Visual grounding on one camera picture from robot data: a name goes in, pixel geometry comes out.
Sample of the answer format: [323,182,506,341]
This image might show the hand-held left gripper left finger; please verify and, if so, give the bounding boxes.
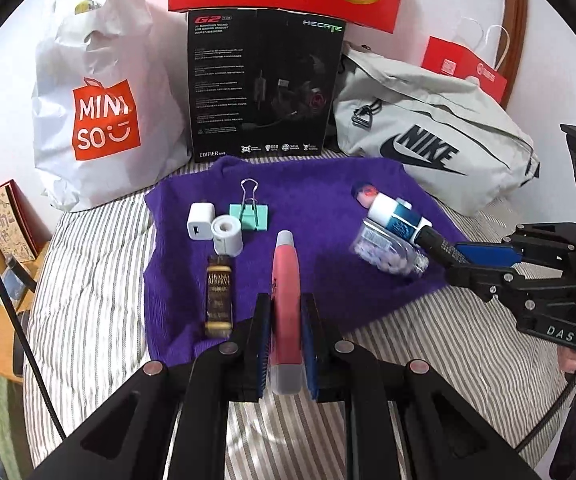
[32,292,273,480]

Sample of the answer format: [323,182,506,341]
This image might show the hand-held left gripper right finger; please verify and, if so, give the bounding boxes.
[300,292,541,480]

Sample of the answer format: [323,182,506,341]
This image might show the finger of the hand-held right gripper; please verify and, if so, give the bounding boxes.
[452,222,576,269]
[443,260,576,322]

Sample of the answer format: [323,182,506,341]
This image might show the pink tube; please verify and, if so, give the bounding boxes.
[270,230,305,396]

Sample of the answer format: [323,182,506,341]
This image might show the brown and gold tube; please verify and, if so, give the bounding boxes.
[204,254,234,340]

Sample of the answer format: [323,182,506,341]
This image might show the clear bottle of purple pills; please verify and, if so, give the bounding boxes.
[350,219,430,279]

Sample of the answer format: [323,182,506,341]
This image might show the white and blue bottle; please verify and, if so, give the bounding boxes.
[366,194,433,244]

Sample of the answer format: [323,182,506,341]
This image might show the grey tape roll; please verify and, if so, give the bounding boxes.
[211,214,245,257]

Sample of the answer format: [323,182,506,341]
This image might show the white charger cube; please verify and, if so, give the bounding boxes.
[186,202,217,240]

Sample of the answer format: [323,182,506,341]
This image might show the purple knitted cloth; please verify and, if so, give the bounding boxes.
[144,155,469,364]

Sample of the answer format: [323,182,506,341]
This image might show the teal binder clip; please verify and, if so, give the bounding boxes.
[229,178,271,233]

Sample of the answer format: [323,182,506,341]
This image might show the small pink round toy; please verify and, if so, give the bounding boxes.
[351,183,381,207]

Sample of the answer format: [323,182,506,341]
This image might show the grey sports bag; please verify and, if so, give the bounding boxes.
[332,42,541,217]

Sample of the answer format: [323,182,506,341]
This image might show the striped bedding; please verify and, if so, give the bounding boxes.
[24,187,576,480]

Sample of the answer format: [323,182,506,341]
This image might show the red paper bag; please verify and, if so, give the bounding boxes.
[420,17,512,107]

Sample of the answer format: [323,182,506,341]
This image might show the wooden headboard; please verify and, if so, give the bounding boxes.
[493,0,529,111]

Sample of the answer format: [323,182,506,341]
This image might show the small blue packet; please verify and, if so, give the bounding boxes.
[4,255,39,307]

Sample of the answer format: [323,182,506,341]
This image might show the black product box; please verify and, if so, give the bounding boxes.
[186,7,347,164]

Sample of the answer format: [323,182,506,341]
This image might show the brown patterned book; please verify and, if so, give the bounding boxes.
[0,178,49,262]

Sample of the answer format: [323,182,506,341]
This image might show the white plastic shopping bag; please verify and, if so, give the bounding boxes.
[31,0,193,213]

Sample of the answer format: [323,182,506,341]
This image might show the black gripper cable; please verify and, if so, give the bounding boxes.
[515,305,576,454]

